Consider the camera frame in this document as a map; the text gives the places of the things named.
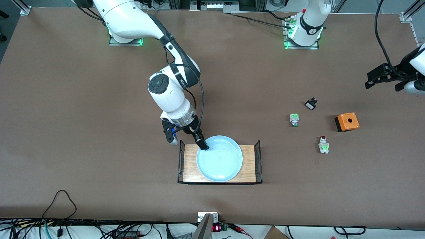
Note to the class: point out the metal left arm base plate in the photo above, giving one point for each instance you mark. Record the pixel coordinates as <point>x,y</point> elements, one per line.
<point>315,47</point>

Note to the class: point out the green push button switch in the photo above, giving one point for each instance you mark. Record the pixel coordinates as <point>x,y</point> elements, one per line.
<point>294,118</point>

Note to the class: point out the metal frame with white light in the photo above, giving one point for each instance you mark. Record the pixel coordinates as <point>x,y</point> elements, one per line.
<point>214,6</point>

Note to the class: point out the red push button switch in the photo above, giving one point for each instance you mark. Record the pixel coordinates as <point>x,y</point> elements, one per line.
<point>324,146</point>

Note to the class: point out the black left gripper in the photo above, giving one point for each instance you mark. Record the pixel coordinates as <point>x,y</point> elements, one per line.
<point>402,67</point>

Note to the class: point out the red digit display module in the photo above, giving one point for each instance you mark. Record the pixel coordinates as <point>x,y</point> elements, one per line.
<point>216,228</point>

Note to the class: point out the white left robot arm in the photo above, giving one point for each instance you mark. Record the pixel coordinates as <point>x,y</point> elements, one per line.
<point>310,20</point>

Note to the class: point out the orange button enclosure box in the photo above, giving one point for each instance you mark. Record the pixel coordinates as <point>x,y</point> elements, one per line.
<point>348,122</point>

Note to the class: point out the black power strip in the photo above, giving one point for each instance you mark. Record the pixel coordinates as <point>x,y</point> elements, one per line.
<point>127,235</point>

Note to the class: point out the light blue round plate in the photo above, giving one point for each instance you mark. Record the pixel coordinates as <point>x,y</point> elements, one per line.
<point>220,162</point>

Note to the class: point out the aluminium frame profile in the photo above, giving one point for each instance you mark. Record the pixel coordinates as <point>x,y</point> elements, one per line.
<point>406,16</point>
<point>23,8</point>

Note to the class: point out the small black white-faced switch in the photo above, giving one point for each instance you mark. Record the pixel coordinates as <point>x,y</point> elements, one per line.
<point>310,105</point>

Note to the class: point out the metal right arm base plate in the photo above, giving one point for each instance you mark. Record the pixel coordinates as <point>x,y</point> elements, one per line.
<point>132,42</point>

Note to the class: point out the grey camera mount bar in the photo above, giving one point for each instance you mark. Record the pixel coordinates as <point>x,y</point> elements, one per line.
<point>204,229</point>

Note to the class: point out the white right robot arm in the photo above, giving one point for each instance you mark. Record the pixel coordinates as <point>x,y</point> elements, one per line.
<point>166,93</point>

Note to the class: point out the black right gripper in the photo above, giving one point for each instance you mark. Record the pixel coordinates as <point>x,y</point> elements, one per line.
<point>190,129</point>

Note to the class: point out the brown cardboard piece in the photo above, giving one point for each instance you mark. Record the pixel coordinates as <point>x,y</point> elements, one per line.
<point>274,234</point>

